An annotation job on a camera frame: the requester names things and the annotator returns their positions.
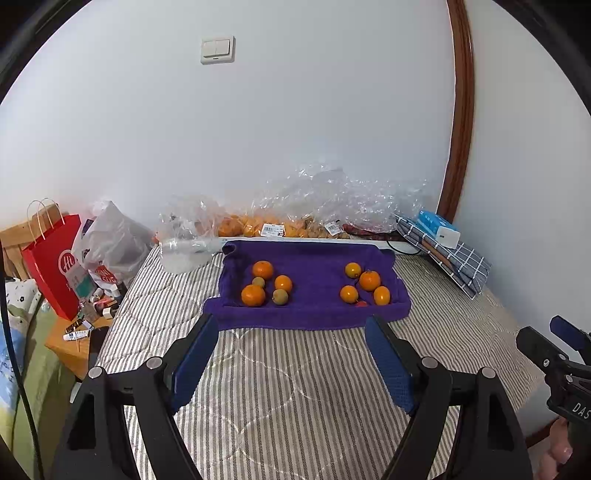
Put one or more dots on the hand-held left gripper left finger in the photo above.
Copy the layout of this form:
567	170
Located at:
196	360

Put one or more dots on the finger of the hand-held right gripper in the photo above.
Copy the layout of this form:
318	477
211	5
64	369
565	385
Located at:
540	348
570	334

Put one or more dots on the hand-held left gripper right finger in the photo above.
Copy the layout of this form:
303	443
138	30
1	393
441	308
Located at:
390	369

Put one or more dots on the small orange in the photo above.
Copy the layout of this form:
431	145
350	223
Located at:
382	295
352	270
349	293

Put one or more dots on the large orange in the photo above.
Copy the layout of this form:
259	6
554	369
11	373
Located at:
263	269
253	295

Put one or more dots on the orange with dark stem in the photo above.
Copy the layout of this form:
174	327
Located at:
370	280

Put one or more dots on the brown-green round fruit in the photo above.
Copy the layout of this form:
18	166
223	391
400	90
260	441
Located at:
258	282
280	297

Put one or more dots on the bag of small brown fruits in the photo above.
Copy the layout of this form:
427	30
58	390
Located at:
318	230

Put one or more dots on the person's right hand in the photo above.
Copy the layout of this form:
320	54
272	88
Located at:
554	450

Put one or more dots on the striped bed cover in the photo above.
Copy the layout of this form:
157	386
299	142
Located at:
286	369

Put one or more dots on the black phone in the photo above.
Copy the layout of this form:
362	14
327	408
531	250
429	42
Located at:
98	344

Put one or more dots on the plaid folded cloth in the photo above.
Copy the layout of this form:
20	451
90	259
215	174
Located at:
461	267

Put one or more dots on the pile of small toiletries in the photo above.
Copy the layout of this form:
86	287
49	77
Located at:
99	300

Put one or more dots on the purple towel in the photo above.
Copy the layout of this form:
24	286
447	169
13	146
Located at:
314	277

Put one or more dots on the wooden nightstand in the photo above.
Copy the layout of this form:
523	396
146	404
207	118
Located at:
69	353

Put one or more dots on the small clear plastic bag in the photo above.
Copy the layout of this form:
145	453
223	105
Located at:
184	230

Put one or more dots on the bag of oranges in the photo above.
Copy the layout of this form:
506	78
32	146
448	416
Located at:
244	227

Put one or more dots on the dark red cloth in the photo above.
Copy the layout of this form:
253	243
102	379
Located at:
364	229

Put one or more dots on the grey plastic bag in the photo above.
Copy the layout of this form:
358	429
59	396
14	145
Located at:
117	240

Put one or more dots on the blue tissue pack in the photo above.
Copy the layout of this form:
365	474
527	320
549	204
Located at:
438	228

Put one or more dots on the green cloth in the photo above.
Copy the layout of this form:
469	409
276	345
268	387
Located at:
39	383

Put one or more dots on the red paper bag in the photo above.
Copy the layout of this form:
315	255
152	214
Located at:
51	267

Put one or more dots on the large crumpled clear plastic bag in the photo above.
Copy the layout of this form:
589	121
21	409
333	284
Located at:
351	198

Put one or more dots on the white dotted cloth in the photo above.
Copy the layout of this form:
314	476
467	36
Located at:
18	295

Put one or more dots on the wooden chair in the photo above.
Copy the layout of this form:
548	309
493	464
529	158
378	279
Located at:
14	244

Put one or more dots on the brown wooden door frame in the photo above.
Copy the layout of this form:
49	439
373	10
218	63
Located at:
461	115

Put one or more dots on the white light switch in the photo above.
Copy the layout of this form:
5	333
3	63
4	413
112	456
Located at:
218	50

